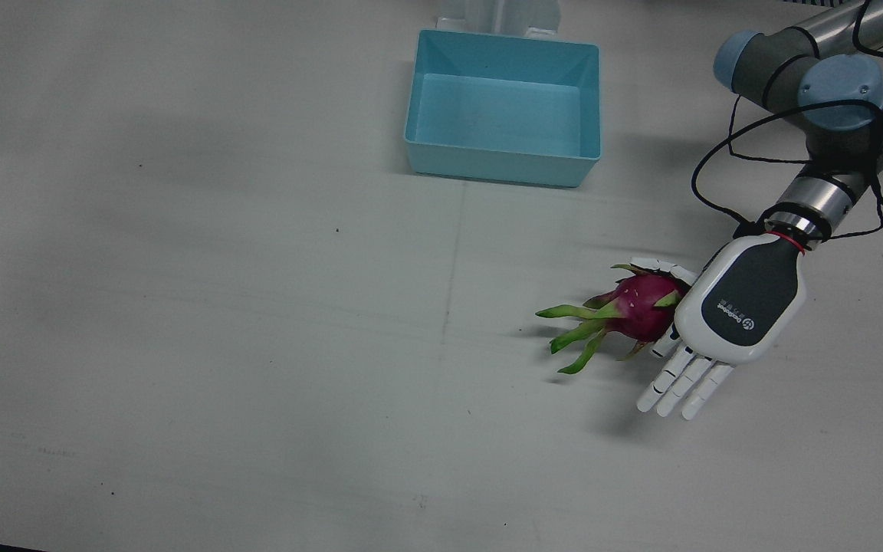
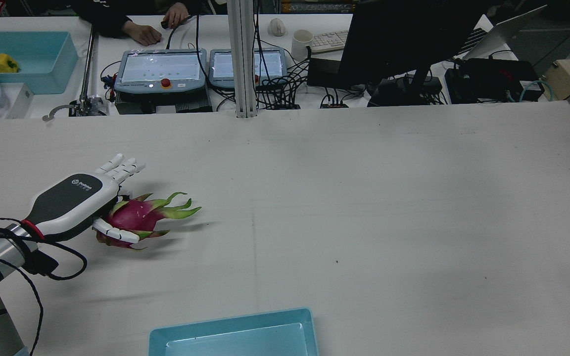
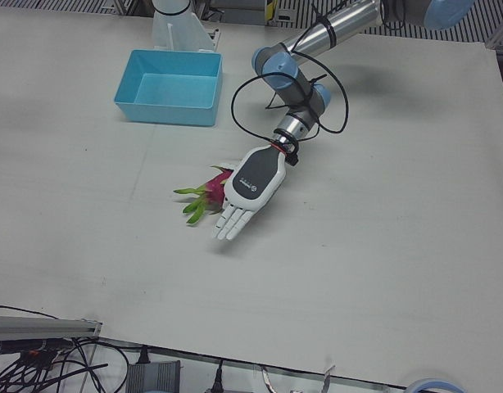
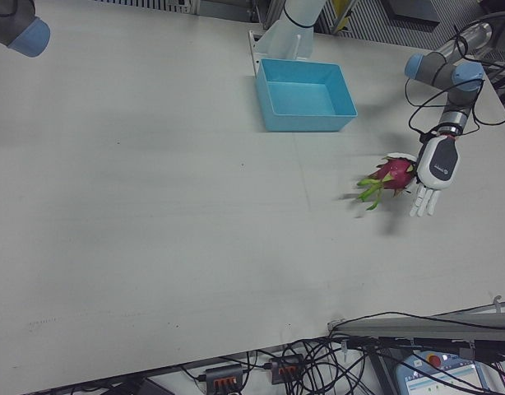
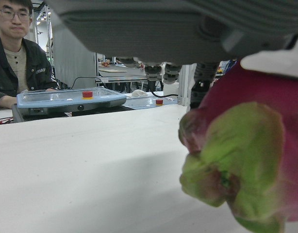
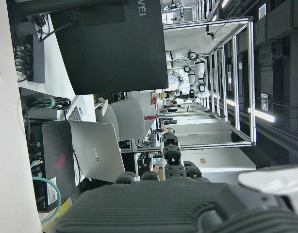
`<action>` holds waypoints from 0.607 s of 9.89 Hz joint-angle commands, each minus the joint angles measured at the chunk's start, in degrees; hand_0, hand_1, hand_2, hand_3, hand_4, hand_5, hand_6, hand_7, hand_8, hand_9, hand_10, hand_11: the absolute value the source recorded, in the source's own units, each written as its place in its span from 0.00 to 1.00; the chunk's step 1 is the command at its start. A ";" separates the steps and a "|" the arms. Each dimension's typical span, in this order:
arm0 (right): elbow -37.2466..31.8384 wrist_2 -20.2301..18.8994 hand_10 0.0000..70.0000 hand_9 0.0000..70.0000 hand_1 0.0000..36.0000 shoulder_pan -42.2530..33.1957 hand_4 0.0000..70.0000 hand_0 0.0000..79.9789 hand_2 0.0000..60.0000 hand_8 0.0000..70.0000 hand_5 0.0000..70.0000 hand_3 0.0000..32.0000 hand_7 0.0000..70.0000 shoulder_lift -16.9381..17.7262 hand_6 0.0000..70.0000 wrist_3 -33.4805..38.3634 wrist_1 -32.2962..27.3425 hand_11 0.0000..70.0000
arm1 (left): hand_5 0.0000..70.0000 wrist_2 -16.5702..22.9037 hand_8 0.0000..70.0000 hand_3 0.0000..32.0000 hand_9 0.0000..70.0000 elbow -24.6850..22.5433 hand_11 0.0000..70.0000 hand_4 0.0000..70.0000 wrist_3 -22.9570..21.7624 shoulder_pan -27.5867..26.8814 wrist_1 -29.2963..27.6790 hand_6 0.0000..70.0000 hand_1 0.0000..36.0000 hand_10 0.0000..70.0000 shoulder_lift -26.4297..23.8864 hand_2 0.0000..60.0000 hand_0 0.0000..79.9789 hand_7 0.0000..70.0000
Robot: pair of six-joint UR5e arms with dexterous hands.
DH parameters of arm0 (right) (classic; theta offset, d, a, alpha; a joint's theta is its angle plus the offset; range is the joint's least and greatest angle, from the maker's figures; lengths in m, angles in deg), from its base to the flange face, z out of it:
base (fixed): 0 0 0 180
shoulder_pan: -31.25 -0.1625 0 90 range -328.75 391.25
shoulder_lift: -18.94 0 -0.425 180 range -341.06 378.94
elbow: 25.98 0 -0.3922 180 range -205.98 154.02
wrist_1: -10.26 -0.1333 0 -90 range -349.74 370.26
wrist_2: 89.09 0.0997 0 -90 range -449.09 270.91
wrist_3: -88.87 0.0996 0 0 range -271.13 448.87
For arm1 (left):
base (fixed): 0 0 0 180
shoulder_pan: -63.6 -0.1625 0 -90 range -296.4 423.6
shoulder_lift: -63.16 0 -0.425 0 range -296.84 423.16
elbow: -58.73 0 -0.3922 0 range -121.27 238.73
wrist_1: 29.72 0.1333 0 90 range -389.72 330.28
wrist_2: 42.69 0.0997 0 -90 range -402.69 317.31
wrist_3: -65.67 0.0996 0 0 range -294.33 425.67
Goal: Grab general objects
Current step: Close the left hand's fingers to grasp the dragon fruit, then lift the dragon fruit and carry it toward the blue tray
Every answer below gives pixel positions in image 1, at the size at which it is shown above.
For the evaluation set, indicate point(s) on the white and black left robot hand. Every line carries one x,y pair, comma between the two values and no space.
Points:
748,303

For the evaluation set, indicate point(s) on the pink dragon fruit with green leaves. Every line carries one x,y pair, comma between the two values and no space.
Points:
637,310

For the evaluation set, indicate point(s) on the grey and blue left robot arm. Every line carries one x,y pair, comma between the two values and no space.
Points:
817,100

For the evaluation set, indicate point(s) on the light blue plastic bin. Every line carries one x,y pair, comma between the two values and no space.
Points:
504,107

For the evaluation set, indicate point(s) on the white stand behind bin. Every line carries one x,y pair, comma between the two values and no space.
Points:
500,17

